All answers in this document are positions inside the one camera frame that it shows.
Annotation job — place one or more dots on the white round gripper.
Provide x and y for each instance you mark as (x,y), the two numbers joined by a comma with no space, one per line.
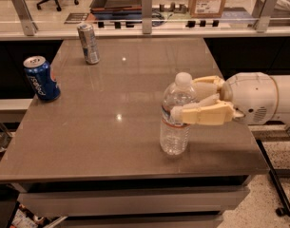
(250,97)

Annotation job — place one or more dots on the clear plastic water bottle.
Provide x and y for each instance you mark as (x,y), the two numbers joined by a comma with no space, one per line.
(174,132)

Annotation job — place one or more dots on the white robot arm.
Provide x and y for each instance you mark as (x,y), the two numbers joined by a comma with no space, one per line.
(282,113)

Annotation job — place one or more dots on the silver redbull can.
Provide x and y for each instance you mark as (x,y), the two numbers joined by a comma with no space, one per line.
(88,42)

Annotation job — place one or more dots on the blue pepsi can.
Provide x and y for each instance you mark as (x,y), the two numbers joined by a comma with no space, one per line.
(41,78)

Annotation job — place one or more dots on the cardboard box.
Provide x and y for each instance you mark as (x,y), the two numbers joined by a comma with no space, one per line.
(206,8)

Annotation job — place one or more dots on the grey drawer cabinet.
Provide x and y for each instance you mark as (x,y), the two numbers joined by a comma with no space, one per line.
(148,203)

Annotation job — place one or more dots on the grey tray bin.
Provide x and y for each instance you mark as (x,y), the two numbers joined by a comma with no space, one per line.
(116,0)

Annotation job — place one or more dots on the black floor stand leg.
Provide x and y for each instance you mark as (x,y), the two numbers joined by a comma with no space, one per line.
(275,175)

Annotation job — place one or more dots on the glass railing panel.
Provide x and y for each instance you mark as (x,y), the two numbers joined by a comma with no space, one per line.
(62,14)

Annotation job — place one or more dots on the right metal railing post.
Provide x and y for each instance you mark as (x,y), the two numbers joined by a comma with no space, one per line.
(265,15)

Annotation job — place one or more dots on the metal railing post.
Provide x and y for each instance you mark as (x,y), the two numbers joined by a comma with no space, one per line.
(28,25)
(146,16)
(265,15)

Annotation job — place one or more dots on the middle metal railing post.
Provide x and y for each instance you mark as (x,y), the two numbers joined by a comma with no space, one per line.
(146,16)

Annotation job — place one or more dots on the left metal railing post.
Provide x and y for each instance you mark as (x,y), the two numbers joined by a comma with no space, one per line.
(28,25)

